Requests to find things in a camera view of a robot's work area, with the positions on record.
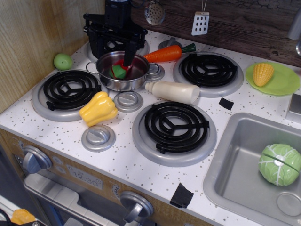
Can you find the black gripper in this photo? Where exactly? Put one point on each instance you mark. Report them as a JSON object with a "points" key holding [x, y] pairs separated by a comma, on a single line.
{"points": [[115, 25]]}

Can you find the red toy pepper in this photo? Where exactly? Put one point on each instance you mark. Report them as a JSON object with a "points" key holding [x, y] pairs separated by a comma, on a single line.
{"points": [[119, 71]]}

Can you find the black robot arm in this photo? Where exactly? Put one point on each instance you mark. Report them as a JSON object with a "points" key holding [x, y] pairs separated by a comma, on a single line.
{"points": [[114, 31]]}

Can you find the yellow toy bell pepper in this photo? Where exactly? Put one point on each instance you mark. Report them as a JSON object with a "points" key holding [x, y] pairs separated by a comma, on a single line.
{"points": [[100, 108]]}

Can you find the silver stovetop knob behind pot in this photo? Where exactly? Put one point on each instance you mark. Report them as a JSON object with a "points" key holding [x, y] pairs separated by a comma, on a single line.
{"points": [[155, 73]]}

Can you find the hanging silver strainer ladle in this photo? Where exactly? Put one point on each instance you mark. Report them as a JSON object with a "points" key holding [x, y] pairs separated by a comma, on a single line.
{"points": [[154, 12]]}

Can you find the green toy apple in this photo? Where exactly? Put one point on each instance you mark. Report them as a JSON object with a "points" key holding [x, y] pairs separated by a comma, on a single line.
{"points": [[63, 62]]}

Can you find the silver stovetop knob back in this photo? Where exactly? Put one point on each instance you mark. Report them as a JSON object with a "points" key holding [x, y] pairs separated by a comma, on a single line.
{"points": [[170, 42]]}

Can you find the silver stovetop knob middle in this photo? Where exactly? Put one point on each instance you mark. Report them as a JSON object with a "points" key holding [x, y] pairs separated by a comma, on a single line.
{"points": [[128, 102]]}

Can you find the orange toy carrot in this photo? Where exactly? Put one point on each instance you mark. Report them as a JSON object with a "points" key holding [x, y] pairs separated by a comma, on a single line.
{"points": [[170, 53]]}

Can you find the front left black burner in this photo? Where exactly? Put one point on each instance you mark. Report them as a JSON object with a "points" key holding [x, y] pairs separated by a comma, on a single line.
{"points": [[60, 96]]}

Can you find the white toy bottle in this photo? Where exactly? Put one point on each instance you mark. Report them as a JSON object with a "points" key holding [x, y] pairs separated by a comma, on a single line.
{"points": [[174, 91]]}

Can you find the hanging silver slotted spatula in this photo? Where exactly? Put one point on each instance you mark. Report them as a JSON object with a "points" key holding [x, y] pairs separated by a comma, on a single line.
{"points": [[201, 21]]}

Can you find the silver stovetop knob front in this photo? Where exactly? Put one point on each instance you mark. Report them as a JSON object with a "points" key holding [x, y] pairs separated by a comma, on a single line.
{"points": [[98, 138]]}

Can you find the front right black burner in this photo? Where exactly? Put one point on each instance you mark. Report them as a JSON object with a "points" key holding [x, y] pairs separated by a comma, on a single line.
{"points": [[174, 134]]}

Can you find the black tape piece small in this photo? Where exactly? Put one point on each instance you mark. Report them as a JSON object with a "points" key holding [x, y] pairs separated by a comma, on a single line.
{"points": [[226, 103]]}

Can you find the left silver oven dial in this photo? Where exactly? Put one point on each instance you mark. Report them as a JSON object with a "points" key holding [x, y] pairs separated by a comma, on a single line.
{"points": [[35, 160]]}

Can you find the silver oven dial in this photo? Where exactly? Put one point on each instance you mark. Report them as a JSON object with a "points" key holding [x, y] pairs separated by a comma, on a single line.
{"points": [[137, 207], [35, 160]]}

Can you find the yellow toy corn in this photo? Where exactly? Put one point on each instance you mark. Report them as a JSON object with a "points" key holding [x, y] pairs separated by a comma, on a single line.
{"points": [[262, 73]]}

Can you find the right silver oven dial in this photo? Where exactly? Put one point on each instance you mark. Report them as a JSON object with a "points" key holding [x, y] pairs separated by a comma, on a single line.
{"points": [[137, 207]]}

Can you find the black tape piece front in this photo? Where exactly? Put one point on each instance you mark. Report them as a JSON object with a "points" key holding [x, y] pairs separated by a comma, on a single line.
{"points": [[181, 197]]}

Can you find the green plastic plate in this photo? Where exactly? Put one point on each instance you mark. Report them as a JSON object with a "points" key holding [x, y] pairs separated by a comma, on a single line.
{"points": [[284, 80]]}

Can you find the grey toy sink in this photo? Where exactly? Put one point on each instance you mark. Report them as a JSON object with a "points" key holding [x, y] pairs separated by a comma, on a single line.
{"points": [[234, 182]]}

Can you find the silver faucet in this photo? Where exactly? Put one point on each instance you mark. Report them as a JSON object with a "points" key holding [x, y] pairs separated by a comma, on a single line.
{"points": [[294, 32]]}

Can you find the yellow object bottom left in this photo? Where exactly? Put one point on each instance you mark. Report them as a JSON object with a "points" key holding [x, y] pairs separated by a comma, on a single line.
{"points": [[22, 216]]}

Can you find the green toy cabbage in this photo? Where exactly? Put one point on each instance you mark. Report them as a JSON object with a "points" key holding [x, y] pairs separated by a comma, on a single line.
{"points": [[280, 164]]}

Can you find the steel pot with handles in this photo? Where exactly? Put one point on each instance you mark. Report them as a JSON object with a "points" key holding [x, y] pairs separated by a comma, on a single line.
{"points": [[134, 80]]}

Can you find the silver oven door handle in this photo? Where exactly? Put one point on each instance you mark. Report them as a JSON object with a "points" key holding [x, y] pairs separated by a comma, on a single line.
{"points": [[85, 207]]}

